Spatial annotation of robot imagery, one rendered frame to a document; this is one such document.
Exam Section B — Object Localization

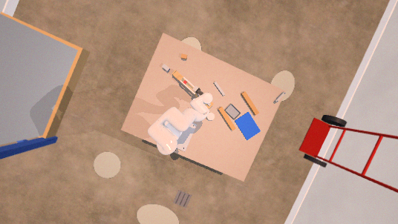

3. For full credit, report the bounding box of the orange flat bar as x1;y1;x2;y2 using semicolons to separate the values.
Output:
241;91;259;115
218;107;235;131

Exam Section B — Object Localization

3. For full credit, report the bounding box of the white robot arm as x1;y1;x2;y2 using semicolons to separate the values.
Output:
148;86;213;155

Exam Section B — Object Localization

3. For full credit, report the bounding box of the blue flat rectangular slab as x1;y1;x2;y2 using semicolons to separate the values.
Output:
235;112;261;140

